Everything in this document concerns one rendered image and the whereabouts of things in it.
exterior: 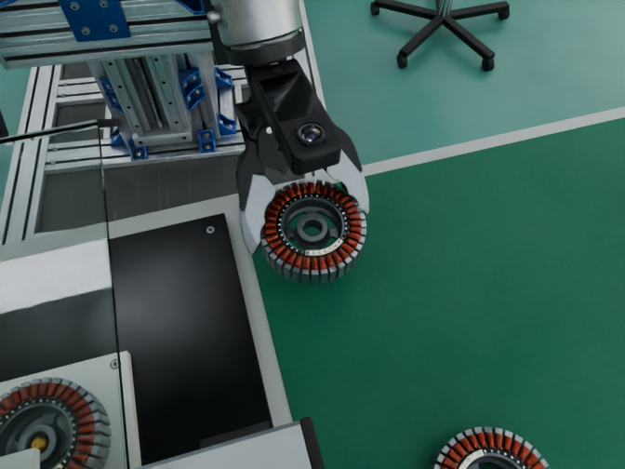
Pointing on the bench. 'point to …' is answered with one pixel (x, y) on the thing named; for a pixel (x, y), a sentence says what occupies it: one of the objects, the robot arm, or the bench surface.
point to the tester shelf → (256, 451)
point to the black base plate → (186, 336)
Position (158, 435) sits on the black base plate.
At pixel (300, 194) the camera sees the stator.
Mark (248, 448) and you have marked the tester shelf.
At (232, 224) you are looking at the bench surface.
